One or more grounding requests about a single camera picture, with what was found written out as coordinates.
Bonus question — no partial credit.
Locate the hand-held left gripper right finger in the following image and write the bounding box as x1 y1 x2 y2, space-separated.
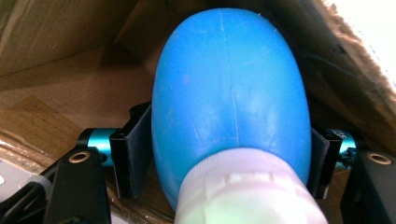
306 125 344 200

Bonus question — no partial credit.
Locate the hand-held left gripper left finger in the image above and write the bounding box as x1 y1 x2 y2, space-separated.
108 102 157 200

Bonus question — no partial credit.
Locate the brown cardboard box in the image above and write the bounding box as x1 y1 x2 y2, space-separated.
0 0 396 224

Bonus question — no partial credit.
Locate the blue rubber bulb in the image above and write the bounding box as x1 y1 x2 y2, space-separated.
151 7 330 224

